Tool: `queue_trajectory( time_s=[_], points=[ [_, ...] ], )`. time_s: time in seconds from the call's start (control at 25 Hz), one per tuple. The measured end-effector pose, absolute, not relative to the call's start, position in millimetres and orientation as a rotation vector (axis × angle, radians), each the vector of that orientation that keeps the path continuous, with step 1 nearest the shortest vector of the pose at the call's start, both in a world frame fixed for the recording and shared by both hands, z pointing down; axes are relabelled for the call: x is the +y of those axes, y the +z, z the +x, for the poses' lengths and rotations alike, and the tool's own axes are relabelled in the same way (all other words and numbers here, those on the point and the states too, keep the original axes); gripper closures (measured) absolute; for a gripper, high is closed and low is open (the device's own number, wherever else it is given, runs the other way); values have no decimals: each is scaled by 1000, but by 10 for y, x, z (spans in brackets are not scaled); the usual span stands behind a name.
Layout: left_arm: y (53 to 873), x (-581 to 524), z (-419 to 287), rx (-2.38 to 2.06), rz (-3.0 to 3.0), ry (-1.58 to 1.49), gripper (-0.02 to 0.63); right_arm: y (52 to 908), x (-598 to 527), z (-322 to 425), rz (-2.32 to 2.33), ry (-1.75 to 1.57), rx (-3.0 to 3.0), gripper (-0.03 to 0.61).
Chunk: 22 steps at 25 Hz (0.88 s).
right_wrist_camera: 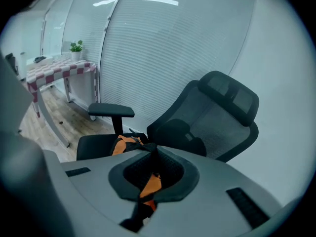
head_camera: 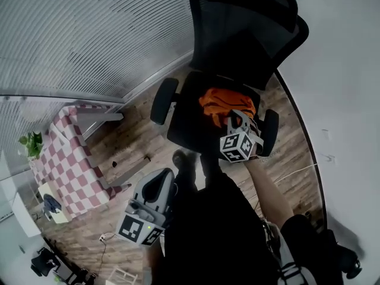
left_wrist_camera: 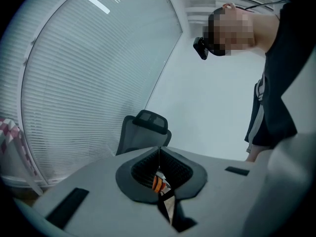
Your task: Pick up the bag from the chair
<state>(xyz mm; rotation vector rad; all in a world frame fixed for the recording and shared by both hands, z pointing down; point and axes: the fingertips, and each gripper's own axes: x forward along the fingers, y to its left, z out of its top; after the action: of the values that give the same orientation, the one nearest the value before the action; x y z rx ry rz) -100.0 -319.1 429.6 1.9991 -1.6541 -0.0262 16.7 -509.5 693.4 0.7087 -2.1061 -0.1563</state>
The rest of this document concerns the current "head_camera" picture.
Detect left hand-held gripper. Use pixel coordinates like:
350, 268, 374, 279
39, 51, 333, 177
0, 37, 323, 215
116, 169, 175, 247

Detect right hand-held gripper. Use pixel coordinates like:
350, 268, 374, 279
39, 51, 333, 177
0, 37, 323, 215
219, 109, 265, 163

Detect orange backpack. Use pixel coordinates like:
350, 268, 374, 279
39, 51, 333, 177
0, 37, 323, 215
198, 87, 258, 129

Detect black mesh office chair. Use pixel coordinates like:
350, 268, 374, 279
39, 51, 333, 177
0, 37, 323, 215
150, 0, 310, 163

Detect person's right forearm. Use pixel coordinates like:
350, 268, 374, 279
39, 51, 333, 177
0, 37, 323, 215
245, 156, 295, 229

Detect person's left forearm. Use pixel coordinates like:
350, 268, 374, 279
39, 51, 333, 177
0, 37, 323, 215
146, 243, 166, 279

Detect person's black shoe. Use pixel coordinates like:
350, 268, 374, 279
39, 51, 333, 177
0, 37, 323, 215
172, 149, 195, 172

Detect person's black clothing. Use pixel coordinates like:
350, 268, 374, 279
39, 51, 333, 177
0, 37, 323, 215
163, 156, 345, 285

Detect pink white checkered table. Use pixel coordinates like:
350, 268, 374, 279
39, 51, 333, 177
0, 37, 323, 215
29, 104, 133, 220

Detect cream flat board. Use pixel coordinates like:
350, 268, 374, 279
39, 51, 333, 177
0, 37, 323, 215
37, 182, 72, 224

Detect dark blue cloth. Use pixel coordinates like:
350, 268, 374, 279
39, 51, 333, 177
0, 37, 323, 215
43, 194, 62, 215

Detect black floor equipment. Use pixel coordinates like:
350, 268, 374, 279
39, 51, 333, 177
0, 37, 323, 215
30, 246, 99, 285

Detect green potted plant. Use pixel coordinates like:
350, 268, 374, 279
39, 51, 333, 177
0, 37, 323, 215
18, 131, 45, 160

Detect white cabinet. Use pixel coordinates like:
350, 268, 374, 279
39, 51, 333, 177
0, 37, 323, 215
0, 150, 42, 239

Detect grey window blind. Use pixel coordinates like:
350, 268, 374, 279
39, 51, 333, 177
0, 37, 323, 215
0, 98, 75, 184
0, 0, 202, 104

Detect white power cable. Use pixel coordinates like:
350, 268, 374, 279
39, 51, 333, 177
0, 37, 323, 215
273, 163, 319, 184

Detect white wire rack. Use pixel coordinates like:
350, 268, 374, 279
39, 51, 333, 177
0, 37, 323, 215
105, 265, 139, 285

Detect grey shoulder strap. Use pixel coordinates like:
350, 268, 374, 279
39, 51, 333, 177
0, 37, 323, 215
278, 233, 316, 285

